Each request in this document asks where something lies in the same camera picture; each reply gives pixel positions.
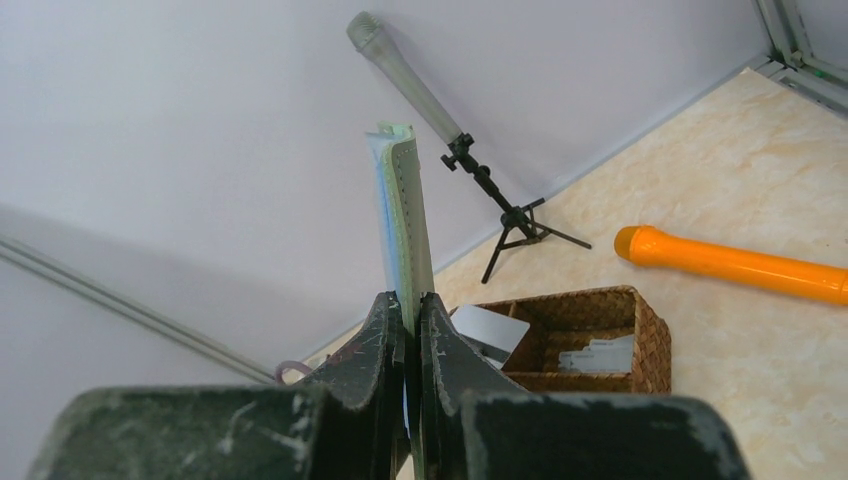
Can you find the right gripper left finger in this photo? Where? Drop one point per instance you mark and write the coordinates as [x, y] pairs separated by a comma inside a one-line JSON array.
[[342, 421]]

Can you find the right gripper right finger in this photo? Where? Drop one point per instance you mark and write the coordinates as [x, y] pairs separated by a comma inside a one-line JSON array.
[[477, 423]]

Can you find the dark grey credit card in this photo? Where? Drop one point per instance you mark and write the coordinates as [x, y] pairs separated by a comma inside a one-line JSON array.
[[495, 336]]

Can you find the brown wicker divided basket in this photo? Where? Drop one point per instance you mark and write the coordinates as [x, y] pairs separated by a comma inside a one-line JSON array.
[[568, 321]]

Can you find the green card holder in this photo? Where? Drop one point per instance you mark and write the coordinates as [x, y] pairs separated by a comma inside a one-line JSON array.
[[401, 212]]

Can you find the grey card in basket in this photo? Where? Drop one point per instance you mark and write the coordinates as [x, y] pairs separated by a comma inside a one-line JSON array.
[[600, 356]]

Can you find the black mini tripod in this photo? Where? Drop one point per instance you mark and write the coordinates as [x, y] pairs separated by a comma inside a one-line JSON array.
[[519, 225]]

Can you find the orange flashlight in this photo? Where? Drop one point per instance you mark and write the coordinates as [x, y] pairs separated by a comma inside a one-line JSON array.
[[647, 246]]

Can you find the grey pole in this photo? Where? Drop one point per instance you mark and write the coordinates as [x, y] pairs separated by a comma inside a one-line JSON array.
[[372, 41]]

